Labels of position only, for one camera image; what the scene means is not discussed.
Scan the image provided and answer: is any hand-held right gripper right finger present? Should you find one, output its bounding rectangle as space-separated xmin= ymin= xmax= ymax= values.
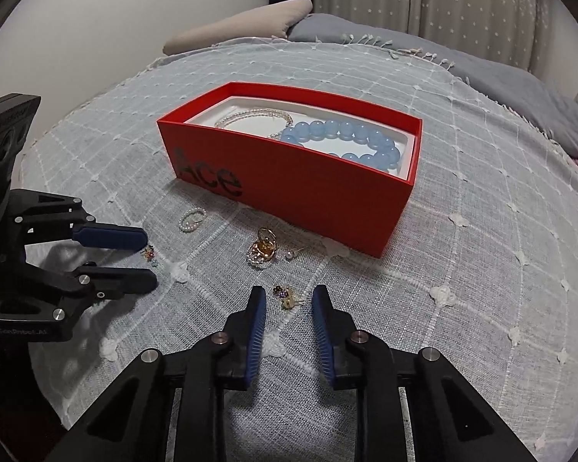
xmin=311 ymin=285 xmax=535 ymax=462

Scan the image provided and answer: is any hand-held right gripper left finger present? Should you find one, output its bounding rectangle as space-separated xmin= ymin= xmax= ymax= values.
xmin=53 ymin=285 xmax=269 ymax=462

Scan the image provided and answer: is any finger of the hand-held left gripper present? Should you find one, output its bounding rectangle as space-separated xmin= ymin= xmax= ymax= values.
xmin=24 ymin=262 xmax=158 ymax=321
xmin=8 ymin=190 xmax=148 ymax=252

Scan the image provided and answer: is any gold flower earring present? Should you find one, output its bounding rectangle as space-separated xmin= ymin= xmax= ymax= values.
xmin=272 ymin=285 xmax=303 ymax=310

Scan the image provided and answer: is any small pearl bead ring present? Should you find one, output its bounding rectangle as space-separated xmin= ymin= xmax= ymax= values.
xmin=178 ymin=208 xmax=207 ymax=232

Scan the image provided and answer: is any dark bead bracelet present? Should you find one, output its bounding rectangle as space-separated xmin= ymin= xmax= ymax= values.
xmin=248 ymin=228 xmax=276 ymax=267

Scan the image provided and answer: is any red cardboard box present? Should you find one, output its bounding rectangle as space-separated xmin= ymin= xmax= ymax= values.
xmin=156 ymin=82 xmax=423 ymax=258

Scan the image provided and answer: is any grey checked tasselled blanket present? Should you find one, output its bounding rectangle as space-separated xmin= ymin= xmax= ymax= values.
xmin=17 ymin=41 xmax=578 ymax=462

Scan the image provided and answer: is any beige pillow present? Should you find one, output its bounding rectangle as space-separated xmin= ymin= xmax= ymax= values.
xmin=163 ymin=0 xmax=315 ymax=56

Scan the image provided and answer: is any grey duvet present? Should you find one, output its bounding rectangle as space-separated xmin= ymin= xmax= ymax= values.
xmin=289 ymin=13 xmax=578 ymax=159

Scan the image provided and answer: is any blue bead bracelet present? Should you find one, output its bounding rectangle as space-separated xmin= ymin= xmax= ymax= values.
xmin=279 ymin=118 xmax=403 ymax=174

